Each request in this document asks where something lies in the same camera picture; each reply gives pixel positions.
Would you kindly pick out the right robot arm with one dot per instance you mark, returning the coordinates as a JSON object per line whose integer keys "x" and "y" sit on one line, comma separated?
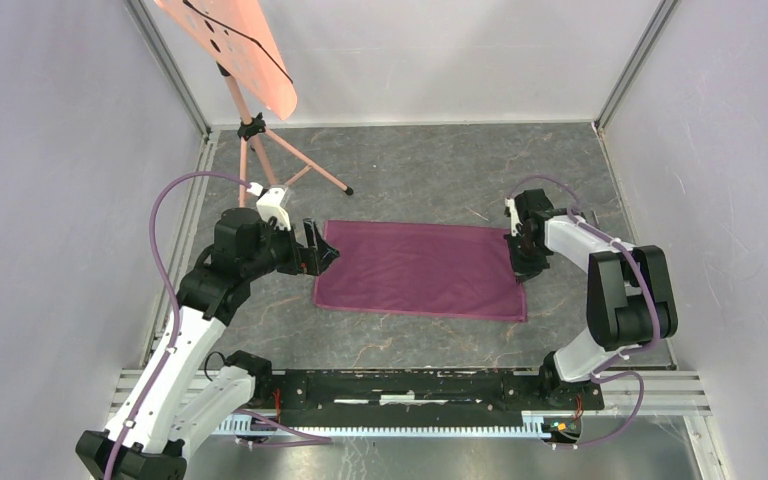
{"x": 630, "y": 305}

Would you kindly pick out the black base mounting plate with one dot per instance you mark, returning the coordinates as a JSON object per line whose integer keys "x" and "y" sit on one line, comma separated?
{"x": 389, "y": 398}

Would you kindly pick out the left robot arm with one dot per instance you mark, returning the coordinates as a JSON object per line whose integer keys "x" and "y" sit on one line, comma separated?
{"x": 156, "y": 432}

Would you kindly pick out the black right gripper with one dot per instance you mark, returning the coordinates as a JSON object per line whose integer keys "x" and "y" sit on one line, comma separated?
{"x": 521, "y": 270}

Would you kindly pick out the slotted cable duct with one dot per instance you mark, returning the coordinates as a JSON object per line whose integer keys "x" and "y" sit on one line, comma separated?
{"x": 528, "y": 427}

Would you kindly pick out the pink music stand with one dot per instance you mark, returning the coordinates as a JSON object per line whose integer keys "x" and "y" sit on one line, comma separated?
{"x": 237, "y": 36}

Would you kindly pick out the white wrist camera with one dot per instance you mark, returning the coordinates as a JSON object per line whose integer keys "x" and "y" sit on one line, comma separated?
{"x": 271, "y": 204}
{"x": 512, "y": 215}

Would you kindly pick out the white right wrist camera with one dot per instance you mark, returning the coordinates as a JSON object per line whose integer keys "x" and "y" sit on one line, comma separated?
{"x": 512, "y": 215}

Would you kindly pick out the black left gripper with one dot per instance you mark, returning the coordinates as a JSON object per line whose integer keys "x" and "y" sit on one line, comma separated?
{"x": 301, "y": 261}

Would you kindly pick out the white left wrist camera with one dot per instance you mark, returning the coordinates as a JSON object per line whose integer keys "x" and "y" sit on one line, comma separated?
{"x": 271, "y": 204}

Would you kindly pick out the purple cloth napkin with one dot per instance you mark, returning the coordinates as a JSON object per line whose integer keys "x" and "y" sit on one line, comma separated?
{"x": 420, "y": 269}

